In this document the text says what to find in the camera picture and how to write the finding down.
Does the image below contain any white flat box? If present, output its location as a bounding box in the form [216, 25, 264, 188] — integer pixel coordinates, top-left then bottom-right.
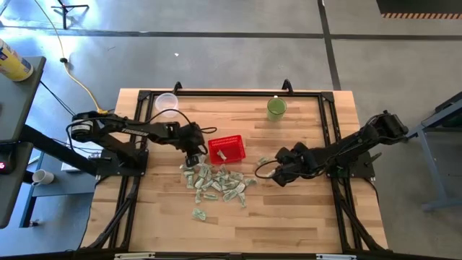
[61, 134, 103, 173]

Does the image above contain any blue-grey low shelf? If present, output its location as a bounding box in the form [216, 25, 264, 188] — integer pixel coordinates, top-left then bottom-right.
[19, 151, 98, 228]

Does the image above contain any black hazard-striped mat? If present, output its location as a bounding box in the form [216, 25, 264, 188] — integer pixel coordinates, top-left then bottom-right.
[375, 0, 462, 20]

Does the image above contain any green plastic cup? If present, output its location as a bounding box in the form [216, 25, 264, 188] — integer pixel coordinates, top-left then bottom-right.
[266, 95, 288, 122]

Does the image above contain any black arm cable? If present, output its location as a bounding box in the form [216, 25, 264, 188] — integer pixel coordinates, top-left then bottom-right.
[254, 160, 286, 180]
[144, 108, 218, 156]

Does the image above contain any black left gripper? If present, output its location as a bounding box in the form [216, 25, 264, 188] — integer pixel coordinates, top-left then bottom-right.
[178, 121, 209, 168]

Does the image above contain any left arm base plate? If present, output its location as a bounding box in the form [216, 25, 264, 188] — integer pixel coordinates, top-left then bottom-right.
[96, 147, 149, 178]

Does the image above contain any blue-grey metal table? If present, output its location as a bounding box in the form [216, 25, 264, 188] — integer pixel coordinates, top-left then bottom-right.
[398, 90, 462, 212]

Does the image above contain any black tripod stand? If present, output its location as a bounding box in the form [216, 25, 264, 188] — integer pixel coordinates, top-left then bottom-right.
[50, 0, 90, 30]

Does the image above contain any black floor cable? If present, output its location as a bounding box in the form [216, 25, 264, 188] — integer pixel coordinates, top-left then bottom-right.
[38, 79, 77, 118]

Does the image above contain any yellow extension cable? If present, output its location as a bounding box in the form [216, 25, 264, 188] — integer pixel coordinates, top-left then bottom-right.
[33, 0, 110, 116]

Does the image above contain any clear plastic cup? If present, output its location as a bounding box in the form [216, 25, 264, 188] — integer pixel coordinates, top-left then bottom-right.
[154, 92, 180, 118]

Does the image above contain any yellow wipes canister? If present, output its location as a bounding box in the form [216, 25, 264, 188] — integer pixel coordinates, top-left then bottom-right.
[0, 38, 35, 82]

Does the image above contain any black aluminium table frame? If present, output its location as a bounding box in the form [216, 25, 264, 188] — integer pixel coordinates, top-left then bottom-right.
[77, 89, 390, 258]

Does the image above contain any white mug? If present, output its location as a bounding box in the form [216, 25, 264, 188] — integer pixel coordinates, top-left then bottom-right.
[31, 168, 55, 187]

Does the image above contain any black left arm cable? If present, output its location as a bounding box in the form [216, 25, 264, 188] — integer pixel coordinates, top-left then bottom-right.
[144, 108, 218, 156]

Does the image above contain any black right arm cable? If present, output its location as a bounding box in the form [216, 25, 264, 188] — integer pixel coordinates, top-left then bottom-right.
[254, 160, 286, 180]

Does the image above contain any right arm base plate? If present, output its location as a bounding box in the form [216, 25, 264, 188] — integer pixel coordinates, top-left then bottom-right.
[323, 149, 383, 180]

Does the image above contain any black device with indicator light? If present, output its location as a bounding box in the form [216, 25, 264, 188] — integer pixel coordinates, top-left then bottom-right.
[0, 142, 16, 175]

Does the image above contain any white bracket strip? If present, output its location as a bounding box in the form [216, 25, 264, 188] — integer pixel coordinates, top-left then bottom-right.
[316, 253, 357, 260]
[114, 252, 156, 260]

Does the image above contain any red plastic mesh basket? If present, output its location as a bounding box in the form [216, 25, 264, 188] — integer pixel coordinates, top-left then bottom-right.
[207, 134, 247, 165]

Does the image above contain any grey side desk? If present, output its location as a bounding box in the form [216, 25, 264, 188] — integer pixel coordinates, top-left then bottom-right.
[0, 56, 98, 229]

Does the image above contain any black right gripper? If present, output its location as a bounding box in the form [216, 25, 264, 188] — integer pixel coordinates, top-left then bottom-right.
[271, 142, 319, 188]

